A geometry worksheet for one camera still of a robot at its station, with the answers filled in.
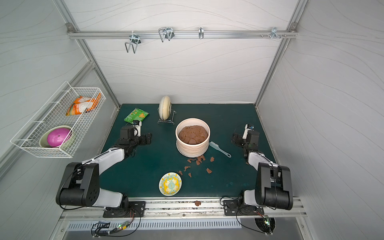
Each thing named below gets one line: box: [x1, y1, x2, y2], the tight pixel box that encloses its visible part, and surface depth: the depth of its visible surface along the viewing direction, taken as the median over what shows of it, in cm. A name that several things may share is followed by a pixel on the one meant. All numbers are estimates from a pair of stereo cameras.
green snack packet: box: [124, 108, 149, 124], surface depth 113 cm
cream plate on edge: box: [158, 95, 172, 121], surface depth 98 cm
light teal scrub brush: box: [209, 141, 232, 158], surface depth 97 cm
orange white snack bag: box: [66, 93, 102, 116], surface depth 73 cm
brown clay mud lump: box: [178, 125, 209, 145], surface depth 92 cm
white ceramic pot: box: [175, 117, 211, 158], surface depth 88 cm
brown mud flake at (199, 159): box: [196, 155, 206, 166], surface depth 92 cm
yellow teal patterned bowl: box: [159, 172, 183, 197], surface depth 82 cm
